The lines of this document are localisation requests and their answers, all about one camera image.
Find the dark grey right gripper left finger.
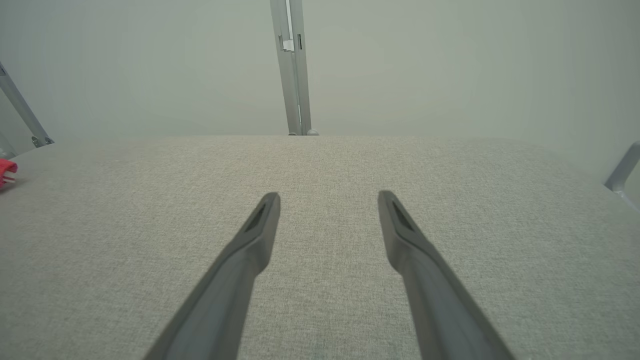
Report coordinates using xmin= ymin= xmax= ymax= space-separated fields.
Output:
xmin=144 ymin=192 xmax=281 ymax=360

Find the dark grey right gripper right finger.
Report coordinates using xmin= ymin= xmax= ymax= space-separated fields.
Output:
xmin=377 ymin=190 xmax=516 ymax=360

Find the red garment with white stripes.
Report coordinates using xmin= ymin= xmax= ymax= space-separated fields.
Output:
xmin=0 ymin=158 xmax=19 ymax=189

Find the grey fabric padded surface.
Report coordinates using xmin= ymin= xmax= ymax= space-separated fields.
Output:
xmin=0 ymin=134 xmax=640 ymax=360

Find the grey metal tube strut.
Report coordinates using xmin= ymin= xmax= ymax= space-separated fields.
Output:
xmin=604 ymin=141 xmax=640 ymax=208

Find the grey metal post bracket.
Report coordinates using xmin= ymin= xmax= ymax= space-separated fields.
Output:
xmin=270 ymin=0 xmax=319 ymax=137

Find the grey metal frame strut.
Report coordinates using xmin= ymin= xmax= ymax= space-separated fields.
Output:
xmin=0 ymin=62 xmax=55 ymax=156

